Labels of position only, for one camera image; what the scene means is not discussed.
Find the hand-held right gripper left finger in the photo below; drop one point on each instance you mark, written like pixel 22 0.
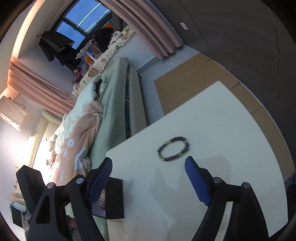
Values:
pixel 100 180

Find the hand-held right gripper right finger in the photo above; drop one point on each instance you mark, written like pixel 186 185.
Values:
pixel 196 180

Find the black gift box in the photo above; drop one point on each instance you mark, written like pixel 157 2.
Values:
pixel 115 199

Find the person's left hand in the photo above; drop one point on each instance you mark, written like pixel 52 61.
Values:
pixel 73 224

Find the cream plush toy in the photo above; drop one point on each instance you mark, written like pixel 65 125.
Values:
pixel 50 150

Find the pink flowered blanket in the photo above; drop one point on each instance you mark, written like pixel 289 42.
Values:
pixel 81 139

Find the cream headboard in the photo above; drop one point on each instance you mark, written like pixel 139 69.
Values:
pixel 44 139

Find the white table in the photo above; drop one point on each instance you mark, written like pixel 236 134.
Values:
pixel 208 129

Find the green bed sheet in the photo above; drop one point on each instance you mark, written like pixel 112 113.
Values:
pixel 111 111

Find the white air conditioner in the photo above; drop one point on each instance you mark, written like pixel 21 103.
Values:
pixel 11 111

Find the grey bed base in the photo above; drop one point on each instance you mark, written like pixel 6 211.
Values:
pixel 137 104

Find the pink curtain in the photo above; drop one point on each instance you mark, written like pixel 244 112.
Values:
pixel 150 27
pixel 41 92

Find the plush toys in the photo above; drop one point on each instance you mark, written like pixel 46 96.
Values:
pixel 78 74

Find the orange box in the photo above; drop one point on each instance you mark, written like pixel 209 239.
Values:
pixel 88 59

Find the printed window seat cushion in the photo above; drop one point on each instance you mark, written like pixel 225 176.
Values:
pixel 108 51

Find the white desk lamp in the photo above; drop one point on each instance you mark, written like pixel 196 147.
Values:
pixel 86 47

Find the hanging dark clothes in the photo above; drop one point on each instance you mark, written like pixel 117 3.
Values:
pixel 55 46

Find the black bag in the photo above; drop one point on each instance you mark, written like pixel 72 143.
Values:
pixel 104 38

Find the dark framed window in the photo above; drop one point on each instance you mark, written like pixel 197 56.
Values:
pixel 87 11

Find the white wall socket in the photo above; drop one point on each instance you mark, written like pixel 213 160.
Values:
pixel 183 26

